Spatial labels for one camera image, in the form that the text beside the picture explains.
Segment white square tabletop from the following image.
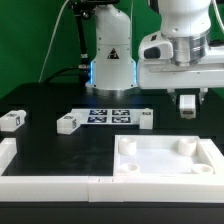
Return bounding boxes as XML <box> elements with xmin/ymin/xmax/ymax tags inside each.
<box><xmin>113</xmin><ymin>135</ymin><xmax>224</xmax><ymax>176</ymax></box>

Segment white U-shaped fence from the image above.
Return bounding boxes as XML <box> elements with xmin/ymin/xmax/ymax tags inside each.
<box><xmin>0</xmin><ymin>138</ymin><xmax>224</xmax><ymax>203</ymax></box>

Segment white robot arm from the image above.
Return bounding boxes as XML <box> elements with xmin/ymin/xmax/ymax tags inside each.
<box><xmin>86</xmin><ymin>0</ymin><xmax>224</xmax><ymax>94</ymax></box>

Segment tag marker sheet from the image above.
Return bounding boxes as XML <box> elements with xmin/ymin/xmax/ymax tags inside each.
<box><xmin>72</xmin><ymin>109</ymin><xmax>142</xmax><ymax>125</ymax></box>

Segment white cable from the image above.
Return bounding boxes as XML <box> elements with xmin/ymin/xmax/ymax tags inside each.
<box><xmin>38</xmin><ymin>3</ymin><xmax>71</xmax><ymax>84</ymax></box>

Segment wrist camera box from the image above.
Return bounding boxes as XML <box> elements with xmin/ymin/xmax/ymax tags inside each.
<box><xmin>138</xmin><ymin>31</ymin><xmax>173</xmax><ymax>60</ymax></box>

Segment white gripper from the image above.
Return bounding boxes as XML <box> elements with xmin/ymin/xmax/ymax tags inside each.
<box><xmin>137</xmin><ymin>49</ymin><xmax>224</xmax><ymax>103</ymax></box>

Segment black cable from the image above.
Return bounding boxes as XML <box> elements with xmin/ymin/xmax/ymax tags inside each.
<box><xmin>42</xmin><ymin>66</ymin><xmax>84</xmax><ymax>84</ymax></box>

